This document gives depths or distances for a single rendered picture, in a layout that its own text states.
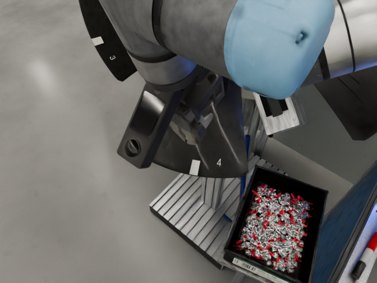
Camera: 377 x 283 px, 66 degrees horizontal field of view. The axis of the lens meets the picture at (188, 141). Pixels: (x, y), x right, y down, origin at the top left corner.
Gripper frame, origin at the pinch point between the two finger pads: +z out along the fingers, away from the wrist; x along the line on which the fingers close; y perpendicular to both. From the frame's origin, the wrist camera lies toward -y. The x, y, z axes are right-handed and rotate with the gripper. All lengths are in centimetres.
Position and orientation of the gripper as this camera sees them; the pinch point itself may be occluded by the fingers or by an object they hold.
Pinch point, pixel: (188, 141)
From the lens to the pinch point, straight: 51.4
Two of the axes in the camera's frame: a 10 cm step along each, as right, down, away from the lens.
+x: -7.7, -5.1, 3.8
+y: 6.1, -7.6, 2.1
